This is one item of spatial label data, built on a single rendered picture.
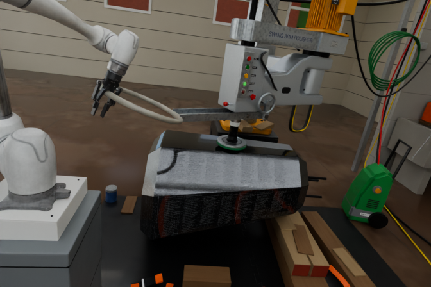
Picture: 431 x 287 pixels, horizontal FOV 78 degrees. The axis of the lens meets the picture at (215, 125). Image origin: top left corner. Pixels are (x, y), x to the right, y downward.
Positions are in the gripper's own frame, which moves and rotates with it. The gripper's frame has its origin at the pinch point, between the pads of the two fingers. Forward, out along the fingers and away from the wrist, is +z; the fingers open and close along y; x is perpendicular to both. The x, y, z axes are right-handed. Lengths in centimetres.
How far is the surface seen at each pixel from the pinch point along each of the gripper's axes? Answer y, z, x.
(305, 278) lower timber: 124, 52, -98
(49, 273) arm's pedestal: -20, 49, -48
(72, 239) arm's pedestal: -15, 39, -45
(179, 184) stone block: 60, 30, -19
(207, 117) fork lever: 60, -16, -15
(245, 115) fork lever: 87, -28, -23
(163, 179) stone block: 52, 31, -11
